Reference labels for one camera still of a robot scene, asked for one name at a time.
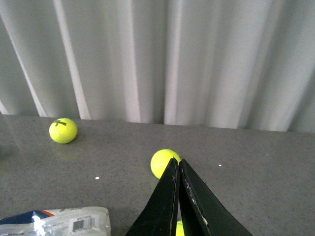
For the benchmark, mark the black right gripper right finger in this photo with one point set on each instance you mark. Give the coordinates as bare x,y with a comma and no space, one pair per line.
201,211

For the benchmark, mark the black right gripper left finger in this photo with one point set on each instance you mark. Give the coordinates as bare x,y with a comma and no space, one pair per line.
159,216

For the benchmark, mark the Wilson tennis ball can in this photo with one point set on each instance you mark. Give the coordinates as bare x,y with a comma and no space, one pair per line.
83,221

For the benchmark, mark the near right yellow tennis ball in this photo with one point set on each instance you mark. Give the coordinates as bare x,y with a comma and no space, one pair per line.
179,228

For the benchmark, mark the plain yellow tennis ball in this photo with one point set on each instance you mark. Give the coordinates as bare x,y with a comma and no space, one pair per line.
160,160

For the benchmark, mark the tennis ball with Wilson print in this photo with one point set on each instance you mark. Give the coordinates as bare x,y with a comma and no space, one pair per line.
63,130

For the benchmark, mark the white pleated curtain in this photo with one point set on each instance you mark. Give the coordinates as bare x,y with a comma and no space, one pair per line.
218,63

